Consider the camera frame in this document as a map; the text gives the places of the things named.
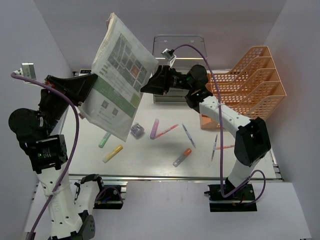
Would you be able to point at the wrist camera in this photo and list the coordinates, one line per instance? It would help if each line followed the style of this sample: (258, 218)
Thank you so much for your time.
(28, 70)
(169, 55)

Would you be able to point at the clear acrylic drawer cabinet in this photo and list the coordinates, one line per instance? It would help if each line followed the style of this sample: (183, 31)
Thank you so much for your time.
(190, 50)

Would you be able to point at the red pen near organizer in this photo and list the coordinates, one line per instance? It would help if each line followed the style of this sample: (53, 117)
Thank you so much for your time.
(225, 147)

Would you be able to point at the black label sticker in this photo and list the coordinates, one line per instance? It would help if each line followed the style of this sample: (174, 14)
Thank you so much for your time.
(84, 71)

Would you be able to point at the orange capped marker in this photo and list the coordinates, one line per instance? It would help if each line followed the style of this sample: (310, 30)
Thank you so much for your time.
(181, 158)

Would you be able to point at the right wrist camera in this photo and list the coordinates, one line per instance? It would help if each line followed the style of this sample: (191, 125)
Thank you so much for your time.
(169, 55)

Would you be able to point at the mesh document pouch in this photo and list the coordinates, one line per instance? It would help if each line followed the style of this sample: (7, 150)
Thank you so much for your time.
(123, 66)

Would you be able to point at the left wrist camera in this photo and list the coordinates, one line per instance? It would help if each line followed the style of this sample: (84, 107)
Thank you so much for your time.
(28, 70)

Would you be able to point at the red clear pen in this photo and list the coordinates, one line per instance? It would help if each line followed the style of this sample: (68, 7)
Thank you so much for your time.
(166, 131)

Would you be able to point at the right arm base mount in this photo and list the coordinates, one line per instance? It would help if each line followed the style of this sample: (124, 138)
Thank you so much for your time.
(238, 202)

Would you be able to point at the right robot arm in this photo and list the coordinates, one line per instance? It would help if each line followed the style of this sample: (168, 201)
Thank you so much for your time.
(251, 136)

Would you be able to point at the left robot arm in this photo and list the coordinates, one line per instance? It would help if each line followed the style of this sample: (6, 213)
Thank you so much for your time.
(70, 213)

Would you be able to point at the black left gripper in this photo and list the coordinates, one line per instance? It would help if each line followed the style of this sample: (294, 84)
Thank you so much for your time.
(78, 87)

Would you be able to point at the purple highlighter marker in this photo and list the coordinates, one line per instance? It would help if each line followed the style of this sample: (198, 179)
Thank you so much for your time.
(154, 129)

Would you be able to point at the orange plastic file organizer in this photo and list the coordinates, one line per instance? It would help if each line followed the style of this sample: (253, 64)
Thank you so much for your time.
(253, 87)

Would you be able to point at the green highlighter marker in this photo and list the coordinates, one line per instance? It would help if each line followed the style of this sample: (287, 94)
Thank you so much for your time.
(104, 140)

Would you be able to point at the yellow highlighter marker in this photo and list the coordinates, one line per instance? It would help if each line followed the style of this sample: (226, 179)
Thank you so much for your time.
(112, 153)

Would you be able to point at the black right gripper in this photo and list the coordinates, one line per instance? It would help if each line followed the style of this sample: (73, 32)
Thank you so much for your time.
(156, 84)

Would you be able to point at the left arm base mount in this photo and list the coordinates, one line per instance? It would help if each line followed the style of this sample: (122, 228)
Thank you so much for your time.
(112, 198)

